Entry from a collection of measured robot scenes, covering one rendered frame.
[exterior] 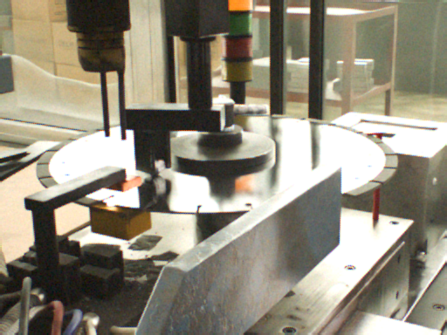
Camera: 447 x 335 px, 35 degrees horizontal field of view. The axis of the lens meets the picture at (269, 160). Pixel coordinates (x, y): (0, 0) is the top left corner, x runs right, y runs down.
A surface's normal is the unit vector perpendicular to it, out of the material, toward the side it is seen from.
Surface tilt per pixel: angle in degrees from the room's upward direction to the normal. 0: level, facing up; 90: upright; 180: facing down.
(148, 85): 90
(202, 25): 90
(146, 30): 90
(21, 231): 0
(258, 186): 0
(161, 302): 45
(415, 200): 90
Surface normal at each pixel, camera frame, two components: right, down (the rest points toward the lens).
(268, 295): 0.88, 0.14
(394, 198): -0.47, 0.25
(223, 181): 0.00, -0.96
